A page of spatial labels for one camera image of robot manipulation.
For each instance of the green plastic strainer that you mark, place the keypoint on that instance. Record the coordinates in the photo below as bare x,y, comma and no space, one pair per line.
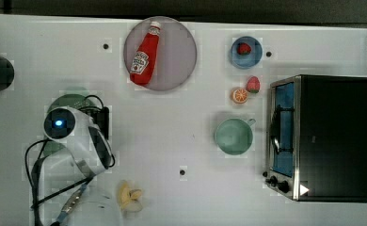
75,97

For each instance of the strawberry on table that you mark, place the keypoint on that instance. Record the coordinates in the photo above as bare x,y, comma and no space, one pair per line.
253,85

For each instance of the mint green mug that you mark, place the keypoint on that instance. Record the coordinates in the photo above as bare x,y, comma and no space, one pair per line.
234,136

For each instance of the grey round plate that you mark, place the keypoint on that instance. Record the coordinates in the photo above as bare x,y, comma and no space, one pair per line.
176,53

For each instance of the red ketchup bottle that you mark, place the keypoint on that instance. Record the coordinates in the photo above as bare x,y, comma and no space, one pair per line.
144,60

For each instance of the blue bowl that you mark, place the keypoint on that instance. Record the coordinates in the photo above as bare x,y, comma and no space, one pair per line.
247,61

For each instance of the orange half slice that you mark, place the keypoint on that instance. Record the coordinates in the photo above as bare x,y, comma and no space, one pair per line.
239,95

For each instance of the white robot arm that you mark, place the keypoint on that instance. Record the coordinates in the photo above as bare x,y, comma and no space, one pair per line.
84,152

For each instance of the black toaster oven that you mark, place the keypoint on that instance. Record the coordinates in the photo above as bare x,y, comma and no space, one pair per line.
317,138

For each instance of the strawberry in blue bowl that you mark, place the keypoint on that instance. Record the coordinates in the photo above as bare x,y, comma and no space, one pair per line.
243,49

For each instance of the peeled banana toy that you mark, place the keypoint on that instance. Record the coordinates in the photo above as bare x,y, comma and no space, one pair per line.
128,199

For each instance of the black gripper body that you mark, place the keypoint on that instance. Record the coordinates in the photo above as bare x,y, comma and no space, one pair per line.
100,117

